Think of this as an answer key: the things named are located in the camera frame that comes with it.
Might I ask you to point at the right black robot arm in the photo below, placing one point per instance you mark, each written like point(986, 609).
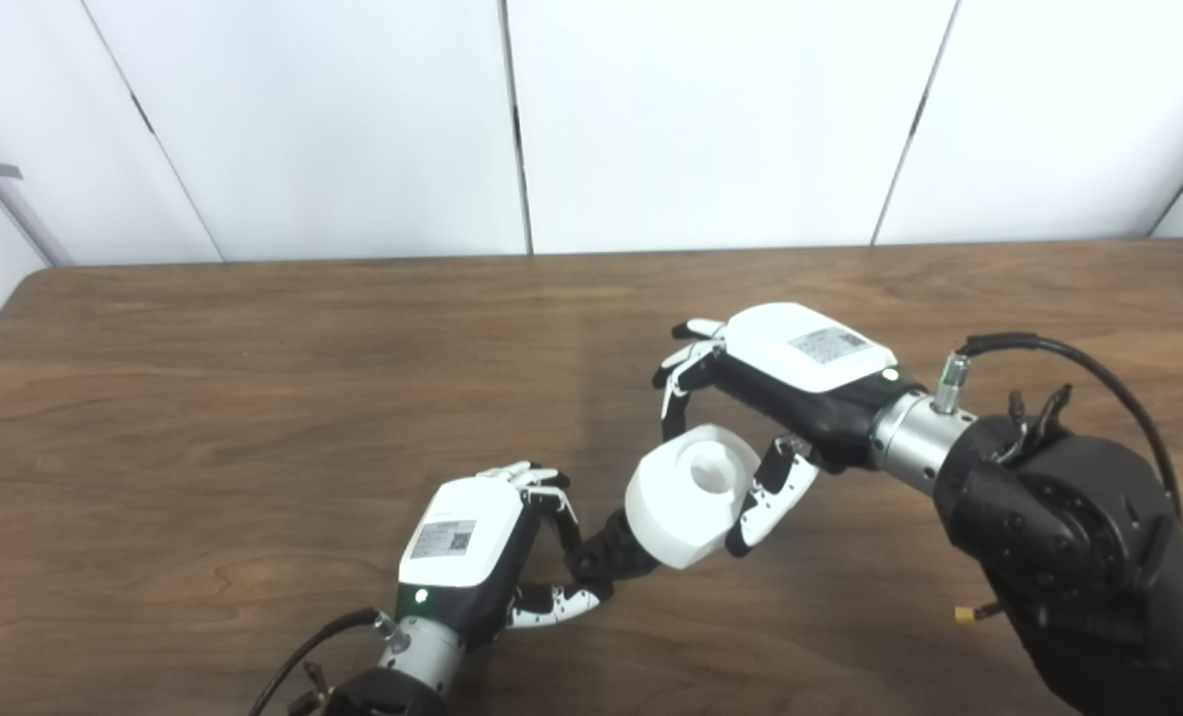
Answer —
point(1079, 557)

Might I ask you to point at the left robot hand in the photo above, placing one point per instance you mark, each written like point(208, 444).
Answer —
point(462, 537)

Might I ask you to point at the black flanged holder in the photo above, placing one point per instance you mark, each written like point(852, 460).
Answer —
point(611, 552)

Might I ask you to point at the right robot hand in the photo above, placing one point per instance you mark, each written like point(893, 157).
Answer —
point(800, 368)

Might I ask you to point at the round white plastic piece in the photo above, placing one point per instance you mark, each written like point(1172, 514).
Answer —
point(671, 507)

